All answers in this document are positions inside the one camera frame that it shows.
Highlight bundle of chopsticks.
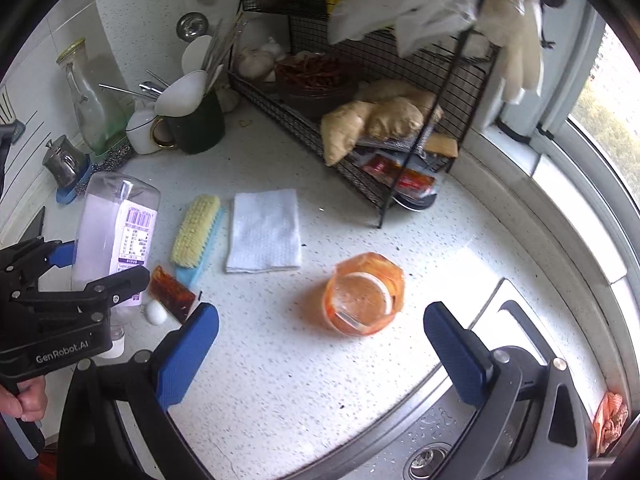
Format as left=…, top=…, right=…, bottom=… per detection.
left=202, top=10, right=248, bottom=96

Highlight white cloth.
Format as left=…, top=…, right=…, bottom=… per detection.
left=225, top=188, right=303, bottom=275

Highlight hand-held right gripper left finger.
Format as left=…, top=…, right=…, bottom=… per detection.
left=57, top=302, right=221, bottom=480

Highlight steel sink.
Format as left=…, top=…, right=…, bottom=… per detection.
left=295, top=277, right=616, bottom=480

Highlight yellow bristle brush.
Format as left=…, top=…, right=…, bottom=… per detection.
left=170, top=194, right=226, bottom=291

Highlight white ceramic mug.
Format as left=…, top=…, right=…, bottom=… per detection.
left=125, top=100, right=176, bottom=156

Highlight steel wool scrubber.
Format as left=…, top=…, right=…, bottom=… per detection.
left=75, top=140, right=136, bottom=193

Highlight brown sauce packet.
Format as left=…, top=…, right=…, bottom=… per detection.
left=148, top=265, right=198, bottom=323

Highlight black wire rack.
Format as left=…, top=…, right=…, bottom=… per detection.
left=227, top=0, right=556, bottom=228

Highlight white rubber glove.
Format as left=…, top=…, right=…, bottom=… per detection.
left=477, top=0, right=546, bottom=106

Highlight blue dish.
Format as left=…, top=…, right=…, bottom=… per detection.
left=55, top=152, right=96, bottom=206

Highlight red sauce packets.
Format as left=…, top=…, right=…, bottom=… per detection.
left=360, top=152, right=436, bottom=201

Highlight person's left hand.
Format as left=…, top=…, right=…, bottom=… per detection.
left=0, top=374, right=48, bottom=423

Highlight kitchen wall sticker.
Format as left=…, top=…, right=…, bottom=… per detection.
left=0, top=82, right=26, bottom=143

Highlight bowl of dried chilies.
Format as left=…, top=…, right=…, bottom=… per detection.
left=275, top=51, right=361, bottom=106

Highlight white plastic bag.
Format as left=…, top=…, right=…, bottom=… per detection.
left=327, top=0, right=493, bottom=58

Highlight bundle of metal cutlery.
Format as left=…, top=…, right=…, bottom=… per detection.
left=97, top=69, right=171, bottom=98

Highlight window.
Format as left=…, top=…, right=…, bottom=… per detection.
left=492, top=7, right=640, bottom=306

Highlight steel teapot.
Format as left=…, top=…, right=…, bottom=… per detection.
left=42, top=135, right=88, bottom=188

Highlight orange plastic cup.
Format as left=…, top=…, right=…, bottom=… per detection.
left=324, top=252, right=405, bottom=337

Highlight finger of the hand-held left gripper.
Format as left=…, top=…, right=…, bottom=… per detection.
left=7, top=265, right=151, bottom=321
left=0, top=237, right=76, bottom=301

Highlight ginger root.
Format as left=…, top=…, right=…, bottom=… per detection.
left=320, top=100, right=381, bottom=167
left=357, top=79, right=445, bottom=141

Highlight glass carafe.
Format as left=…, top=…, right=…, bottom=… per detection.
left=56, top=39, right=132, bottom=156

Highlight clear plastic bottle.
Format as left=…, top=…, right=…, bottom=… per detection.
left=70, top=171, right=162, bottom=360

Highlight black dish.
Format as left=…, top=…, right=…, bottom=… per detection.
left=392, top=180, right=441, bottom=211

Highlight dark green mug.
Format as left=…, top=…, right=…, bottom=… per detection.
left=151, top=89, right=227, bottom=155

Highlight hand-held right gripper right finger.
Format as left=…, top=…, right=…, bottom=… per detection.
left=422, top=301, right=588, bottom=480

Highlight white rice paddle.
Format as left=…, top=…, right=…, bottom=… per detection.
left=154, top=70, right=208, bottom=117
left=181, top=35, right=213, bottom=73

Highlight orange mesh scrubber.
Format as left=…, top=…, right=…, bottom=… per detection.
left=592, top=391, right=630, bottom=456

